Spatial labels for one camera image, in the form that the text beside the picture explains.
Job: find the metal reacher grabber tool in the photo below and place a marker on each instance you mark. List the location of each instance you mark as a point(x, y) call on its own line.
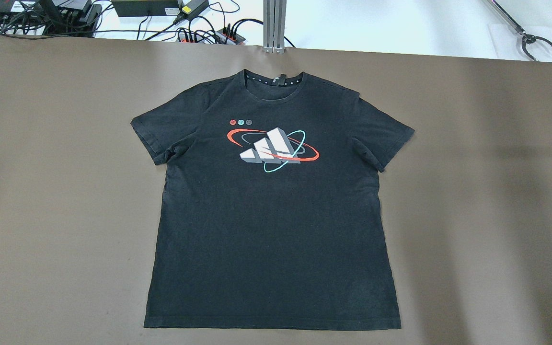
point(526, 39)

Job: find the aluminium frame post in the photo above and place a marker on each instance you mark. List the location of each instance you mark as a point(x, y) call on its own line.
point(274, 18)

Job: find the grey power strip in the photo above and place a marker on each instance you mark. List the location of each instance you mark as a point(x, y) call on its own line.
point(208, 37)

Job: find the black graphic t-shirt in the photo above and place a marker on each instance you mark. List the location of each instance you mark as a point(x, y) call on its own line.
point(270, 212)

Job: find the black electronics box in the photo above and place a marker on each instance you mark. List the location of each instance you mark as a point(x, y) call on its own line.
point(70, 16)

